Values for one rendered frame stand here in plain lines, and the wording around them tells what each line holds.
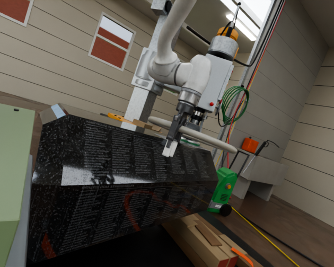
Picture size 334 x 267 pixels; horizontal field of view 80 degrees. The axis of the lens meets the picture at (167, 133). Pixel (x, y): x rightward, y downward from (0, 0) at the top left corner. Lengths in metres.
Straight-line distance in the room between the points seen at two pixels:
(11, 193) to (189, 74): 0.74
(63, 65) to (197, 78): 6.55
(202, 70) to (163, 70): 0.17
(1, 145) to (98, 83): 7.12
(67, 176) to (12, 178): 0.66
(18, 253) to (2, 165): 0.09
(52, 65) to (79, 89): 1.00
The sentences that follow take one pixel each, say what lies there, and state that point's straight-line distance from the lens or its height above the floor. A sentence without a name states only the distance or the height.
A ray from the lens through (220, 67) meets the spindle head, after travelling 1.70.
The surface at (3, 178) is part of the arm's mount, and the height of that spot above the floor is 0.87.
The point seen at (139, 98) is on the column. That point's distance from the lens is 2.15.
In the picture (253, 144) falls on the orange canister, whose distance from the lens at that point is 4.48.
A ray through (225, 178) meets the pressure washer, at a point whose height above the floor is 0.48.
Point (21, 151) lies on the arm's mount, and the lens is 0.30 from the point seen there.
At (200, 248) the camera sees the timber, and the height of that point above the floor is 0.15.
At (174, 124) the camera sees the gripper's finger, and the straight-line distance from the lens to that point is 0.80.
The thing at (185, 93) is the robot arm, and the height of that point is 1.09.
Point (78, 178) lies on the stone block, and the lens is 0.91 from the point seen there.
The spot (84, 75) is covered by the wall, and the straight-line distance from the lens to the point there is 7.30.
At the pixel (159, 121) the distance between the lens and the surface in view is 0.90.
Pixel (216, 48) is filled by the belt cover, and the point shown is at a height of 1.59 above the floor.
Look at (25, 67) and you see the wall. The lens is 7.21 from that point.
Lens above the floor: 0.98
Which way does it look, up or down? 5 degrees down
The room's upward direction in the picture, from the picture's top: 20 degrees clockwise
